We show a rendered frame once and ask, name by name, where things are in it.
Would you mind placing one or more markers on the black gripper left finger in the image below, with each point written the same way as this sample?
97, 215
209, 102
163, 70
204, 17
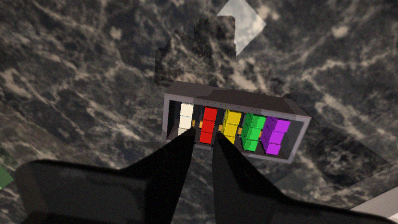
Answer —
145, 192

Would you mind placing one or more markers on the yellow fuse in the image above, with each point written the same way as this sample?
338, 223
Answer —
230, 124

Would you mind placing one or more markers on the small green block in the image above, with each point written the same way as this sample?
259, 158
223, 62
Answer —
5, 178

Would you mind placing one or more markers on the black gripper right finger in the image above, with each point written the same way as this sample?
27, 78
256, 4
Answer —
242, 195

